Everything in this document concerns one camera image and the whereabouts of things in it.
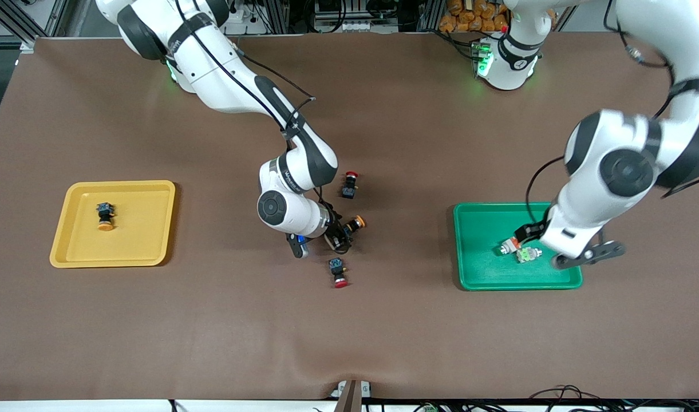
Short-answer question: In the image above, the yellow button black blue base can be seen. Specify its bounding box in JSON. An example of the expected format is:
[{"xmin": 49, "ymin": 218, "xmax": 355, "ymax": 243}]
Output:
[{"xmin": 96, "ymin": 202, "xmax": 116, "ymax": 232}]

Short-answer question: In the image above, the red push button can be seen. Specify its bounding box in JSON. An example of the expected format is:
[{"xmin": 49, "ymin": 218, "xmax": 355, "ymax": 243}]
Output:
[
  {"xmin": 341, "ymin": 171, "xmax": 361, "ymax": 200},
  {"xmin": 328, "ymin": 257, "xmax": 350, "ymax": 289}
]

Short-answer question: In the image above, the green plastic tray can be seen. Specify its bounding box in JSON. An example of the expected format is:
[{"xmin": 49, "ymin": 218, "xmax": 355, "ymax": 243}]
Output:
[{"xmin": 453, "ymin": 202, "xmax": 583, "ymax": 291}]

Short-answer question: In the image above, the brown table mat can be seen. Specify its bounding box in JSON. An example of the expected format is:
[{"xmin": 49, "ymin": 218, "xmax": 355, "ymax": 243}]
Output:
[{"xmin": 0, "ymin": 31, "xmax": 699, "ymax": 401}]

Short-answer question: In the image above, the yellow plastic tray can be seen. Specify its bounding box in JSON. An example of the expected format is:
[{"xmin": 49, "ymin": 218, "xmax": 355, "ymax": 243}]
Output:
[{"xmin": 49, "ymin": 180, "xmax": 176, "ymax": 268}]

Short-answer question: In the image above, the bag of orange items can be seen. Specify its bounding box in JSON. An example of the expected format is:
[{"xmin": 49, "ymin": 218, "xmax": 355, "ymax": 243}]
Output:
[{"xmin": 439, "ymin": 0, "xmax": 509, "ymax": 33}]

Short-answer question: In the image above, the white power strip with plugs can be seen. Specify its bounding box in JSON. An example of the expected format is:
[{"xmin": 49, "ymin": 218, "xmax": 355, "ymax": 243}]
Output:
[{"xmin": 229, "ymin": 3, "xmax": 273, "ymax": 35}]

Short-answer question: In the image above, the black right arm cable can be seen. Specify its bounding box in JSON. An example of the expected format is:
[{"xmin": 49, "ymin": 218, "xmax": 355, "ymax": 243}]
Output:
[{"xmin": 175, "ymin": 0, "xmax": 317, "ymax": 141}]

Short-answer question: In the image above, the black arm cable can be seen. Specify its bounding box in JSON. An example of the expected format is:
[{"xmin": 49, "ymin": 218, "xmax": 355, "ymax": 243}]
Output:
[
  {"xmin": 524, "ymin": 0, "xmax": 699, "ymax": 229},
  {"xmin": 175, "ymin": 0, "xmax": 317, "ymax": 141}
]

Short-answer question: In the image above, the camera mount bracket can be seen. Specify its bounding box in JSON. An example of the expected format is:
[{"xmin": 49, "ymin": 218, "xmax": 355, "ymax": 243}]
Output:
[{"xmin": 331, "ymin": 379, "xmax": 373, "ymax": 412}]

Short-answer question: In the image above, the black cable bundle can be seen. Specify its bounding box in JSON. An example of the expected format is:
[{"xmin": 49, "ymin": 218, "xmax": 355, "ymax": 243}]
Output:
[{"xmin": 527, "ymin": 385, "xmax": 699, "ymax": 412}]

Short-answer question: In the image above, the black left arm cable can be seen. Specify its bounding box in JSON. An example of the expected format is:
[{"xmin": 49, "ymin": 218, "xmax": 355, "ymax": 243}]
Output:
[{"xmin": 524, "ymin": 0, "xmax": 699, "ymax": 229}]

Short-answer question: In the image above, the aluminium frame post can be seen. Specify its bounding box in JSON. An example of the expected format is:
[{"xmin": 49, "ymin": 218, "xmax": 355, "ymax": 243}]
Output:
[
  {"xmin": 269, "ymin": 0, "xmax": 291, "ymax": 34},
  {"xmin": 418, "ymin": 0, "xmax": 443, "ymax": 32}
]

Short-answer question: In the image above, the aluminium frame structure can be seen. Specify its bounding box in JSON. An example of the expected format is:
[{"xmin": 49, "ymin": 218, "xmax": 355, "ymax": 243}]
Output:
[{"xmin": 0, "ymin": 0, "xmax": 95, "ymax": 53}]

